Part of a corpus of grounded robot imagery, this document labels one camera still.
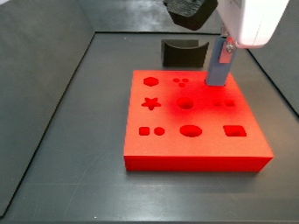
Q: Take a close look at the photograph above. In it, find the black curved holder block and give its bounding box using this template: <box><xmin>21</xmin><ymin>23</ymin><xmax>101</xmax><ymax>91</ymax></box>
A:
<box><xmin>161</xmin><ymin>39</ymin><xmax>209</xmax><ymax>68</ymax></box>

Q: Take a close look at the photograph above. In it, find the red shape sorter board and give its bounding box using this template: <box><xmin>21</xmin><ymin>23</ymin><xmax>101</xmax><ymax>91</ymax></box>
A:
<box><xmin>124</xmin><ymin>70</ymin><xmax>273</xmax><ymax>172</ymax></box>

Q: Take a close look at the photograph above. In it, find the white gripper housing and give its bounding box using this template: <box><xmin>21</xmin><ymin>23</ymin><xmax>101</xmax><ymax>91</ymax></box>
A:
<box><xmin>217</xmin><ymin>0</ymin><xmax>289</xmax><ymax>64</ymax></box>

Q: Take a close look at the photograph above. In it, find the blue arch block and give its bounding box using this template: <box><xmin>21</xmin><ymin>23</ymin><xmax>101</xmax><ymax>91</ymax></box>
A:
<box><xmin>205</xmin><ymin>37</ymin><xmax>236</xmax><ymax>87</ymax></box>

